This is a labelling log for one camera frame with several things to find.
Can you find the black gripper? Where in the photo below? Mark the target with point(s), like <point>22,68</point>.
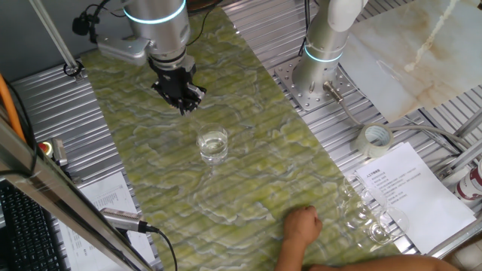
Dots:
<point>174,81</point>

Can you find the clear glass stirring rod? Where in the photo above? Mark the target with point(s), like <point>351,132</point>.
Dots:
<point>188,117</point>

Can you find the person's bare forearm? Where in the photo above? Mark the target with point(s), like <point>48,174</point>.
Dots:
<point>290,257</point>

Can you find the glass beaker with water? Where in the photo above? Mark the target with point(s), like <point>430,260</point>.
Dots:
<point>212,150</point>

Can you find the empty glass beaker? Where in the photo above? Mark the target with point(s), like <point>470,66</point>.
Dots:
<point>373,203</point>
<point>389,226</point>
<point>352,186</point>

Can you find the person's bare hand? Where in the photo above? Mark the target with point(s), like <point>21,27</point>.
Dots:
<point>301,226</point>

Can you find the green marble pattern mat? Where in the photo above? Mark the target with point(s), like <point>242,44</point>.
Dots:
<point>169,169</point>

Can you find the paper sheet with printed table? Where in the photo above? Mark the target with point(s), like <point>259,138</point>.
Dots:
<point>109,193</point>

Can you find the red emergency stop button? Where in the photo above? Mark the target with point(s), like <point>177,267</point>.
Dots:
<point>47,148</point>

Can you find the slim aluminium pole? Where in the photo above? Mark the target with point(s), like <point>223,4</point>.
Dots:
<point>52,32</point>

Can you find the white tape roll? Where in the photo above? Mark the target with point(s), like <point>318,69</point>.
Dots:
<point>363,145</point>

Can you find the black keyboard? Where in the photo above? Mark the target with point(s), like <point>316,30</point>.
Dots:
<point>26,233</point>

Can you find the beige marble pattern sheet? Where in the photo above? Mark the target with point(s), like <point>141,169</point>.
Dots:
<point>414,56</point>

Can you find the paper sheet with text lines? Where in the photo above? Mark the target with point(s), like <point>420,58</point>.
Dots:
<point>421,203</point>

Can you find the red white can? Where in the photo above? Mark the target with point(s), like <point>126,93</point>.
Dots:
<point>470,186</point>

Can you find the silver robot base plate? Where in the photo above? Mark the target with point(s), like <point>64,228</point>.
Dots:
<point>297,96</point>

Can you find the silver ribbed camera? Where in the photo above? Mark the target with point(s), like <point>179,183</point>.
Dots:
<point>120,219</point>

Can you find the shiny metal frame bar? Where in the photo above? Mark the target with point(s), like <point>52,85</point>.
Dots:
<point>56,192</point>

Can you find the aluminium frame profile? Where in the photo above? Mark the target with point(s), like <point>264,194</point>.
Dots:
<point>457,237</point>
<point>465,154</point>

